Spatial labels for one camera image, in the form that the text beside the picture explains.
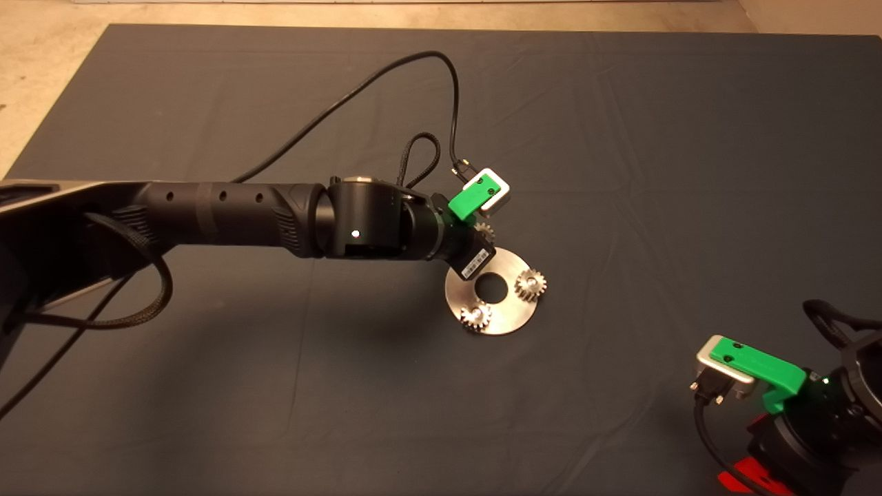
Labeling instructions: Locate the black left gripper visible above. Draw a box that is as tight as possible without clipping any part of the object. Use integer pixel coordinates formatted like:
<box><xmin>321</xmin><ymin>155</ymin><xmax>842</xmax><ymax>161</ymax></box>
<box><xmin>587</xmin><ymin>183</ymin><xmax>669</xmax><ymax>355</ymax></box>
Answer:
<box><xmin>443</xmin><ymin>226</ymin><xmax>497</xmax><ymax>282</ymax></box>

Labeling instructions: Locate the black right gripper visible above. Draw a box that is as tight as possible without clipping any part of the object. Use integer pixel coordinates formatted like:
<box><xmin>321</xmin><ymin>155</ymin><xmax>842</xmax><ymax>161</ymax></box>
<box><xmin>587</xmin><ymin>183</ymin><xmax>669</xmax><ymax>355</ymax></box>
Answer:
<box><xmin>717</xmin><ymin>375</ymin><xmax>869</xmax><ymax>496</ymax></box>

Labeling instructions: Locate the round metal carrier plate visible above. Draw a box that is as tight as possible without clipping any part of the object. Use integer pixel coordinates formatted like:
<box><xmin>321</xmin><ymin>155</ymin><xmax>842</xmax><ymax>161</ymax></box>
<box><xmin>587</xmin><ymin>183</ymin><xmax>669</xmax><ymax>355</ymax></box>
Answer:
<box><xmin>444</xmin><ymin>246</ymin><xmax>540</xmax><ymax>336</ymax></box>

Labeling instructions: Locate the dark grey table cloth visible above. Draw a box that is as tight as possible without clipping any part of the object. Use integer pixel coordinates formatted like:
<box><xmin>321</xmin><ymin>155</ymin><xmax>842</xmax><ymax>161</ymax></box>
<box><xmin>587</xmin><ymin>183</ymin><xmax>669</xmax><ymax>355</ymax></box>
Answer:
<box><xmin>0</xmin><ymin>23</ymin><xmax>882</xmax><ymax>496</ymax></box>

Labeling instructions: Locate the green left camera mount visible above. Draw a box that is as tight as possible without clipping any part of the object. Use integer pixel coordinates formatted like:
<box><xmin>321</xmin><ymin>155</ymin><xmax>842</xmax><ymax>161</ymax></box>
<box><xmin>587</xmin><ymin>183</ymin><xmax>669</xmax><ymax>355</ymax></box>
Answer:
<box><xmin>448</xmin><ymin>174</ymin><xmax>500</xmax><ymax>225</ymax></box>

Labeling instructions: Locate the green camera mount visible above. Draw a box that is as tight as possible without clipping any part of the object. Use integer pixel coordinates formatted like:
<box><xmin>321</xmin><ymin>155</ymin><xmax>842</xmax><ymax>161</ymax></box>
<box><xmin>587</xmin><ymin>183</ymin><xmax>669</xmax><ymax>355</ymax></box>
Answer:
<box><xmin>448</xmin><ymin>174</ymin><xmax>500</xmax><ymax>225</ymax></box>
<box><xmin>711</xmin><ymin>338</ymin><xmax>807</xmax><ymax>414</ymax></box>

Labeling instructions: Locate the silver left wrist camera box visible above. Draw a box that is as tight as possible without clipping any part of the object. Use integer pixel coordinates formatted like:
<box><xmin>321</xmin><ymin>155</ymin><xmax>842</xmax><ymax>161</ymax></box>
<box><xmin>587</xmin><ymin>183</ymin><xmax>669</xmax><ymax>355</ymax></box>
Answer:
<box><xmin>472</xmin><ymin>167</ymin><xmax>512</xmax><ymax>213</ymax></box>

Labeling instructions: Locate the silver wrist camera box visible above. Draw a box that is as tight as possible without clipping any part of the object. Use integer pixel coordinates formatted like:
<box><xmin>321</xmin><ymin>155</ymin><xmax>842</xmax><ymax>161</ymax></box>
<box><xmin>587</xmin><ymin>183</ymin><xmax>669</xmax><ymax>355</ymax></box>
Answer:
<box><xmin>472</xmin><ymin>167</ymin><xmax>512</xmax><ymax>213</ymax></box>
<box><xmin>695</xmin><ymin>335</ymin><xmax>755</xmax><ymax>404</ymax></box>

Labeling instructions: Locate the green right camera mount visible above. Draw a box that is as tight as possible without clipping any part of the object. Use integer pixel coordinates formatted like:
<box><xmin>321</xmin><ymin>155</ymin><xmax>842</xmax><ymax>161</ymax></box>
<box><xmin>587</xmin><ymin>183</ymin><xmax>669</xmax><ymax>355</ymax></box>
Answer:
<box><xmin>711</xmin><ymin>338</ymin><xmax>807</xmax><ymax>414</ymax></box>

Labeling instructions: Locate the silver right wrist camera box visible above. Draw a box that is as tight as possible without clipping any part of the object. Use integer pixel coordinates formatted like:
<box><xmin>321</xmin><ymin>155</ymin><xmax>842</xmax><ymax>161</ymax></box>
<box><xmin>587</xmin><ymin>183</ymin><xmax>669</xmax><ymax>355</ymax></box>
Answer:
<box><xmin>695</xmin><ymin>335</ymin><xmax>755</xmax><ymax>404</ymax></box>

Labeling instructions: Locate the braided black left gripper cable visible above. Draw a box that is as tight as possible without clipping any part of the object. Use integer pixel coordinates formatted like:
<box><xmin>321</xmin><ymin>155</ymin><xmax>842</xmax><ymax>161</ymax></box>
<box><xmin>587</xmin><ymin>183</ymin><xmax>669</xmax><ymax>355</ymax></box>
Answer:
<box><xmin>398</xmin><ymin>132</ymin><xmax>442</xmax><ymax>189</ymax></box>

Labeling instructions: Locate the braided black gripper cable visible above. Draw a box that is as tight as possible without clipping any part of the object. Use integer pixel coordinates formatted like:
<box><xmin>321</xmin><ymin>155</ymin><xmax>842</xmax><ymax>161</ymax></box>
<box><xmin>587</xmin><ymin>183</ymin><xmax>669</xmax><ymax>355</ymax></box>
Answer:
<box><xmin>398</xmin><ymin>132</ymin><xmax>442</xmax><ymax>189</ymax></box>
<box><xmin>803</xmin><ymin>300</ymin><xmax>882</xmax><ymax>349</ymax></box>

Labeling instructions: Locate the braided black right gripper cable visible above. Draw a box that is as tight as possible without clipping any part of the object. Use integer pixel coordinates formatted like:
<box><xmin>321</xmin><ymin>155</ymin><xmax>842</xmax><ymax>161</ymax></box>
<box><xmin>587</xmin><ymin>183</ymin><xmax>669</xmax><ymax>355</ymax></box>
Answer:
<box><xmin>803</xmin><ymin>300</ymin><xmax>882</xmax><ymax>349</ymax></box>

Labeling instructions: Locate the thick black braided cable loop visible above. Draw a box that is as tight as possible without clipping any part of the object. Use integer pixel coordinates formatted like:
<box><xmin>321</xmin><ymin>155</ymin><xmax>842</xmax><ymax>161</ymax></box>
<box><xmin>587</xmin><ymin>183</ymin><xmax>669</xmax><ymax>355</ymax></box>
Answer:
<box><xmin>21</xmin><ymin>212</ymin><xmax>173</xmax><ymax>329</ymax></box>

